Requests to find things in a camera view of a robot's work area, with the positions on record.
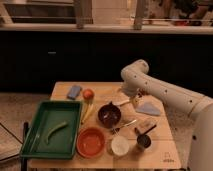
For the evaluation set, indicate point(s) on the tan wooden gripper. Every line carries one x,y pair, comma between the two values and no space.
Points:
135,101

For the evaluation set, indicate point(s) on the clear plastic piece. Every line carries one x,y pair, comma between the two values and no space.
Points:
144,125

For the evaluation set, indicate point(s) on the green plastic tray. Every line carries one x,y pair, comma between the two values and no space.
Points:
62,143

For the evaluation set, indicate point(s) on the blue sponge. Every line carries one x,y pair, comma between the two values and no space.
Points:
74,92

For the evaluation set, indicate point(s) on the dark red grapes bunch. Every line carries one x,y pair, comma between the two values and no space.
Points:
141,93

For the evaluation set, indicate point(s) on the metal measuring cup black handle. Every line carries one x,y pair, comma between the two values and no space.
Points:
143,140

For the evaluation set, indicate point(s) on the red orange bowl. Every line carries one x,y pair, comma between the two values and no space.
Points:
90,142

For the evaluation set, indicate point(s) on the red tomato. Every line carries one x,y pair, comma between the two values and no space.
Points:
88,94

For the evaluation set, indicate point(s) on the yellow banana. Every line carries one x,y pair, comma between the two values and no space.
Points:
88,113

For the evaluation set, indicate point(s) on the metal spoon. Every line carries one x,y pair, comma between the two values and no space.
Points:
117,129

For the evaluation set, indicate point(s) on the dark purple bowl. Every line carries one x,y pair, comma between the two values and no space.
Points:
109,115

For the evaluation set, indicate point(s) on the white handled dish brush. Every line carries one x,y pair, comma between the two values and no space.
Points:
120,103

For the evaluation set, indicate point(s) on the light blue cloth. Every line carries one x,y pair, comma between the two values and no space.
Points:
149,109

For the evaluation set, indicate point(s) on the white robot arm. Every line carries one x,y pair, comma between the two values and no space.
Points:
198,107

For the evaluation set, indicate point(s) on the white cup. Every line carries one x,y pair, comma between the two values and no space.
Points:
120,145

